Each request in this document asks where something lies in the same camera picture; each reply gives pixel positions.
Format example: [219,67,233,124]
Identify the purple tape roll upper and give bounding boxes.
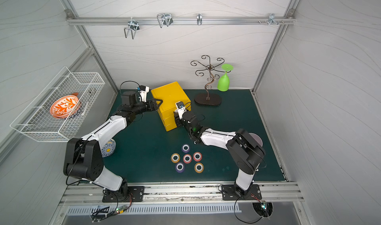
[181,144,190,153]

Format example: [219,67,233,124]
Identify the orange patterned bowl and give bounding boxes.
[50,95,80,119]

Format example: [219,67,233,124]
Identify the bronze scrollwork cup stand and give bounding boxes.
[190,55,225,107]

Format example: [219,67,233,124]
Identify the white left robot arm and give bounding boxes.
[63,90,163,197]

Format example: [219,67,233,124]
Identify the metal double hook centre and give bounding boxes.
[157,13,173,28]

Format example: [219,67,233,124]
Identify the yellow plastic drawer cabinet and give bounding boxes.
[151,82,191,131]

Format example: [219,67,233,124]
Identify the blue yellow patterned plate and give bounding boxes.
[101,139,116,158]

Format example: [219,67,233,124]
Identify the white wire basket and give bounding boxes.
[10,67,105,142]

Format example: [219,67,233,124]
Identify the purple grey bowl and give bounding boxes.
[250,133,263,147]

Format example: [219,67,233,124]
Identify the metal double hook left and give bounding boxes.
[124,18,140,39]

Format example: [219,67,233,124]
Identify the green plastic wine glass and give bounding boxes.
[217,64,233,92]

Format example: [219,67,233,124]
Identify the metal single hook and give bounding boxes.
[196,13,202,26]

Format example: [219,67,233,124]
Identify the red tape roll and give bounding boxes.
[193,152,202,162]
[183,154,192,164]

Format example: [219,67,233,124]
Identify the purple tape roll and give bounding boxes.
[175,162,185,173]
[181,144,190,153]

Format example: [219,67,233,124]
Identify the purple tape roll lower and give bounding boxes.
[175,162,185,173]

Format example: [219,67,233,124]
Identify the orange tape roll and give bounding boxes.
[194,162,204,173]
[171,153,181,163]

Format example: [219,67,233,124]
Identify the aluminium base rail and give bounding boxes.
[59,181,304,206]

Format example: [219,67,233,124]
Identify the aluminium horizontal rail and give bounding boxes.
[67,16,296,27]

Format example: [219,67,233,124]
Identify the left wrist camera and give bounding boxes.
[137,85,149,102]

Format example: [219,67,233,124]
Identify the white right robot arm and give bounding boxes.
[174,110,266,196]

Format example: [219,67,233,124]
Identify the metal double hook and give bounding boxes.
[124,18,140,39]
[157,13,173,28]

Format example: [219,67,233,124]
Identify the metal hook right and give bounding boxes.
[258,13,284,26]

